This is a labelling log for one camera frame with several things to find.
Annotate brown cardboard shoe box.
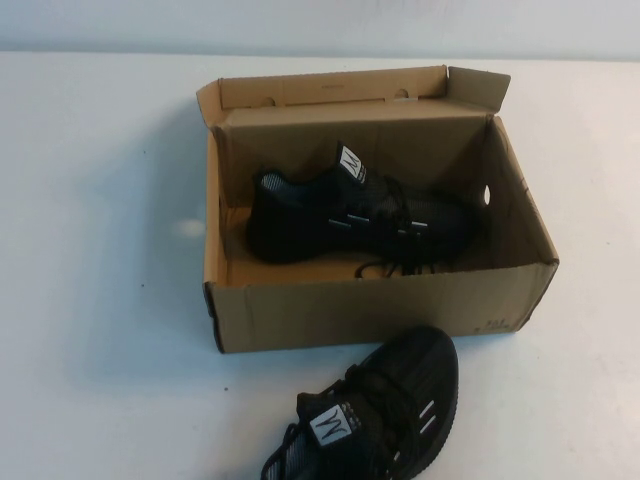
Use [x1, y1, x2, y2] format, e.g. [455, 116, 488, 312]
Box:
[195, 65, 560, 355]

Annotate black sneaker white tongue label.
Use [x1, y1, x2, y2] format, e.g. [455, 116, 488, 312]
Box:
[258, 324, 460, 480]
[246, 140, 485, 279]

